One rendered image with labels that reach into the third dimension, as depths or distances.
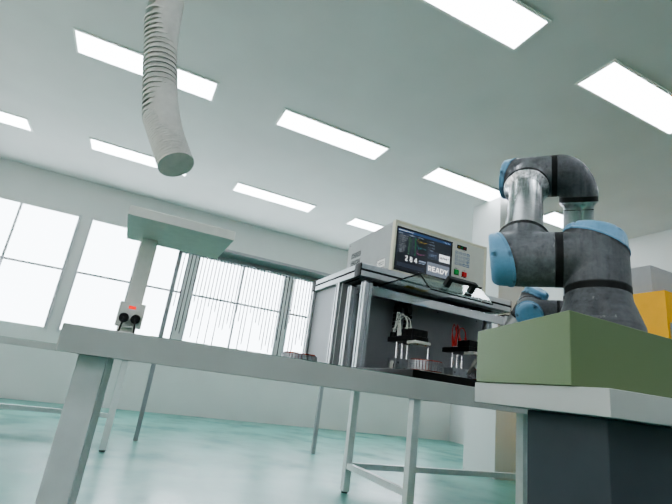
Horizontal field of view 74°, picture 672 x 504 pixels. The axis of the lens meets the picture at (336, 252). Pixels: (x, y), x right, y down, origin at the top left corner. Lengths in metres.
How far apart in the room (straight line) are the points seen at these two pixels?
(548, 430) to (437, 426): 8.71
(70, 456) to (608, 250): 1.05
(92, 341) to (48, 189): 7.21
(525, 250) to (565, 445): 0.36
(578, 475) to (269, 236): 7.60
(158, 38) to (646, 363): 2.34
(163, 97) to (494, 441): 4.66
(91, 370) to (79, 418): 0.08
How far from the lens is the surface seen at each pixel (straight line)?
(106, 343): 0.94
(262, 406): 7.95
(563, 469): 0.92
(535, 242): 0.99
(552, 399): 0.83
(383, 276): 1.54
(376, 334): 1.68
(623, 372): 0.87
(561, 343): 0.81
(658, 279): 5.59
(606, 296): 0.95
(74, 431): 0.98
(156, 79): 2.41
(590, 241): 0.99
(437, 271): 1.72
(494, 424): 5.52
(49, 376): 7.65
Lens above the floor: 0.70
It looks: 17 degrees up
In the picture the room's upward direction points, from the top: 8 degrees clockwise
